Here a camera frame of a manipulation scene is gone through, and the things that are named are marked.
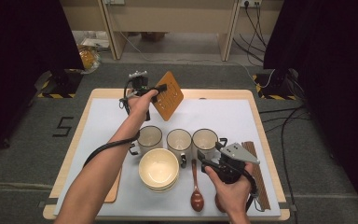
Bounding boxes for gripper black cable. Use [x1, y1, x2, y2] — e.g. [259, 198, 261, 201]
[83, 78, 142, 169]
[243, 169, 266, 214]

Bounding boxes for white wall socket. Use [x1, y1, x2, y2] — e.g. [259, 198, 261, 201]
[240, 0, 263, 7]

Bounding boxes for black curtain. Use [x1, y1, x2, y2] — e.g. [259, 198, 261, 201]
[262, 0, 358, 220]
[0, 0, 86, 161]

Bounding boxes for white floor cable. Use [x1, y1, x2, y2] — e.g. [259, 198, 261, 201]
[117, 30, 277, 90]

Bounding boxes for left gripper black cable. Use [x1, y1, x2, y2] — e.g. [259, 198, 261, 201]
[83, 78, 142, 169]

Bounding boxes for beige wooden desk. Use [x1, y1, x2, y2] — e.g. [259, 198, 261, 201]
[97, 0, 242, 63]

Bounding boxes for person's left hand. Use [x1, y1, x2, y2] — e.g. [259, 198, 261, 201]
[127, 89, 160, 119]

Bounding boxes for white table mat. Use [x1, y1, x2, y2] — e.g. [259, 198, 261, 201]
[53, 98, 282, 218]

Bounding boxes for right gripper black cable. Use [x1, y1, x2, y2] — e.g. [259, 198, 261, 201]
[243, 169, 266, 214]

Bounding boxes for person's right hand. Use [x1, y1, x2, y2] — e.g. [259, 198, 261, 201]
[204, 162, 256, 217]

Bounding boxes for white papers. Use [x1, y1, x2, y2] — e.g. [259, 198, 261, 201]
[80, 36, 111, 50]

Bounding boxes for black stand base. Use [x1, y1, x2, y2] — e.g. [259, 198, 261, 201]
[49, 66, 83, 96]
[255, 68, 296, 97]

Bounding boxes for carved wooden coaster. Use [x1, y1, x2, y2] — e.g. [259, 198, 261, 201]
[151, 70, 185, 122]
[103, 166, 123, 203]

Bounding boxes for black power cable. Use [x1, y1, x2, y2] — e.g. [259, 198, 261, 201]
[232, 36, 265, 63]
[243, 2, 268, 49]

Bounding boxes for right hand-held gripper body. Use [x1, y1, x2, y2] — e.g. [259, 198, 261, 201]
[213, 142, 261, 185]

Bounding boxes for white mug with black rim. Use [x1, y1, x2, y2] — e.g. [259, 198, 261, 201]
[191, 128, 228, 162]
[166, 128, 193, 169]
[129, 125, 164, 157]

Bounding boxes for row of brown chopsticks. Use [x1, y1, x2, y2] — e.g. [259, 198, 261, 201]
[241, 140, 272, 212]

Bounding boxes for yellow plastic bag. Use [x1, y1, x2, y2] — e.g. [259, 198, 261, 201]
[77, 45, 102, 75]

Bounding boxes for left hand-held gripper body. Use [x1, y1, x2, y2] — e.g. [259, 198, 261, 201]
[129, 70, 155, 122]

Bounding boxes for black floor cable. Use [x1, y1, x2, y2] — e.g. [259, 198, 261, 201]
[280, 106, 306, 203]
[262, 113, 311, 124]

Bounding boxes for yellow black hazard tape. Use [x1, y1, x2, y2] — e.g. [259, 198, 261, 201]
[36, 70, 77, 100]
[252, 74, 297, 102]

